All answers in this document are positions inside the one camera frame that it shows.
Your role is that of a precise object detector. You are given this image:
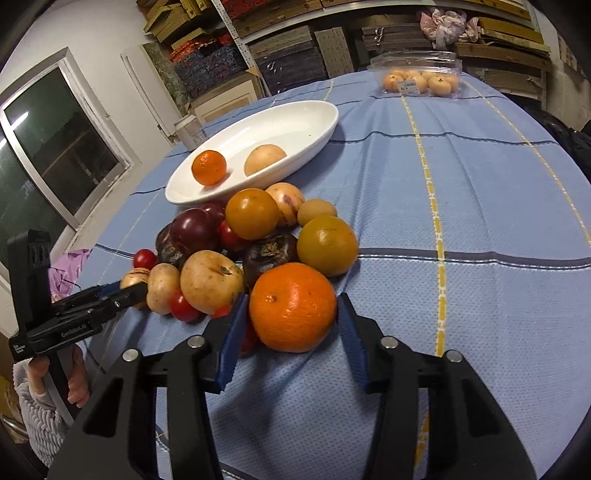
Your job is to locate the green-tinged tangerine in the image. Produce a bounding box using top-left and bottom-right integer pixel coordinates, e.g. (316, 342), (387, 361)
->
(297, 215), (359, 278)

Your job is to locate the stack of olive gift boxes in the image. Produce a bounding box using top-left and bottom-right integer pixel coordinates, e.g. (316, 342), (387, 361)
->
(137, 0), (211, 43)

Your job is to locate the blue checked tablecloth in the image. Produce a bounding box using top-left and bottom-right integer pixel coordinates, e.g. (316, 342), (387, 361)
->
(76, 69), (591, 480)

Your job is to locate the white oval plate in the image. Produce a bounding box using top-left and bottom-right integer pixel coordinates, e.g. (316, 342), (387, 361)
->
(165, 100), (340, 206)

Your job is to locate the yellow-orange tangerine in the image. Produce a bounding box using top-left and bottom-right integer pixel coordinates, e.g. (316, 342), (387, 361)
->
(225, 188), (281, 241)

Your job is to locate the large yellow spotted fruit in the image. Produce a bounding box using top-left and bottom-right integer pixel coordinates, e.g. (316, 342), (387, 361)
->
(180, 250), (245, 315)

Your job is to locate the cream framed panel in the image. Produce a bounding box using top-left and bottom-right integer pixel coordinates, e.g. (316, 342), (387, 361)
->
(191, 74), (264, 125)

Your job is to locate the aluminium framed window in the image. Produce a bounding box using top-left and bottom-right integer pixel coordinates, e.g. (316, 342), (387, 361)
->
(0, 48), (141, 278)

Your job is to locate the large dark red plum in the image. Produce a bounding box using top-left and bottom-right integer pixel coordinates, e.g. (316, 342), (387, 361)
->
(170, 208), (221, 257)

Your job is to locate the marble pattern slab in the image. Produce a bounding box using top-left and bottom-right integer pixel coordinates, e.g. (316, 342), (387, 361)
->
(141, 41), (190, 134)

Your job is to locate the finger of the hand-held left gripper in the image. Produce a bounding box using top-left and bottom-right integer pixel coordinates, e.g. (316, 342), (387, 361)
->
(55, 282), (149, 330)
(51, 283), (124, 319)

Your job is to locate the stack of red-blue patterned boxes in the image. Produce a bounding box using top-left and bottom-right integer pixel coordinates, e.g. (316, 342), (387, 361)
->
(168, 34), (247, 99)

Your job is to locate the person's left hand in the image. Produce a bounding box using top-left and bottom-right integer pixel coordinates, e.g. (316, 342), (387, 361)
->
(27, 345), (92, 409)

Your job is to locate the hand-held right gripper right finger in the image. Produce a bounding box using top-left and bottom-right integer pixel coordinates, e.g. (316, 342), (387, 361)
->
(336, 292), (536, 480)

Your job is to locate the stack of brown wooden boxes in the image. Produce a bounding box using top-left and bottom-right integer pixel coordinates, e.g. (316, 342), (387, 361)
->
(362, 23), (435, 63)

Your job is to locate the tan perforated box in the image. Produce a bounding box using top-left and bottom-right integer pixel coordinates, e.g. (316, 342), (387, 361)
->
(314, 27), (354, 78)

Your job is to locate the white plastic jar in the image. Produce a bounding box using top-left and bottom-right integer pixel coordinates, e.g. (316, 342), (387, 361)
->
(173, 114), (208, 151)

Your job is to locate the pink plastic bag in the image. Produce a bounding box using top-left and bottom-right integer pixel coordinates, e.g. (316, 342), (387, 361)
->
(418, 7), (481, 49)

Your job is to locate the purple cloth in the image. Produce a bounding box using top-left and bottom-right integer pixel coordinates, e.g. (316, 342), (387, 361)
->
(48, 249), (93, 301)

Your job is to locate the metal shelf rack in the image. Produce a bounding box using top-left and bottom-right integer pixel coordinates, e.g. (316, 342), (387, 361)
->
(210, 0), (555, 100)

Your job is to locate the large orange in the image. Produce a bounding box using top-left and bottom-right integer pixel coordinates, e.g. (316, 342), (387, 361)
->
(249, 263), (338, 353)

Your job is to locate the small yellow spotted fruit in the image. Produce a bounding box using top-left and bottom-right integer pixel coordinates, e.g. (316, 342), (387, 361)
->
(146, 263), (182, 315)

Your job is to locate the tan round fruit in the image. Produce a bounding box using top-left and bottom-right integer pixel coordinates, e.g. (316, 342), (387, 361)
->
(244, 144), (287, 177)

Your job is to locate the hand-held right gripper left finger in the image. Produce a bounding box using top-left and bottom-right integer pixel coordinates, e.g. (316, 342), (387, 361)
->
(46, 293), (250, 480)

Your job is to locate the group of pale orange fruits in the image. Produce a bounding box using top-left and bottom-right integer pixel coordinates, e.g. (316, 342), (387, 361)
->
(383, 68), (460, 97)

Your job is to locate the small mandarin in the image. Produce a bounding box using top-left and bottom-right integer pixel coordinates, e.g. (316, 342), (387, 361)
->
(192, 150), (227, 186)

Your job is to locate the purple-striped pepino melon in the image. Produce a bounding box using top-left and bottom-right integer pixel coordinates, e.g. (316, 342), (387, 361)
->
(265, 182), (305, 227)

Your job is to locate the stack of yellow flat boxes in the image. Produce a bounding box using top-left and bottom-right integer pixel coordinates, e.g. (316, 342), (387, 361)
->
(455, 16), (552, 70)

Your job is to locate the round brown fruit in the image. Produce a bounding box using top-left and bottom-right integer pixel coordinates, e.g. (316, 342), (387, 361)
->
(297, 198), (339, 228)

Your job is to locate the stack of dark flat boxes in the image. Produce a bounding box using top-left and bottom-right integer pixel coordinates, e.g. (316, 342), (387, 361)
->
(249, 25), (326, 95)

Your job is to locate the black bag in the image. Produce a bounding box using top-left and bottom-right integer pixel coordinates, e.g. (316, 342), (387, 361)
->
(522, 108), (591, 183)

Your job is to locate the clear plastic clamshell box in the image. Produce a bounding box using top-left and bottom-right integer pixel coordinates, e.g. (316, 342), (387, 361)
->
(367, 50), (464, 99)

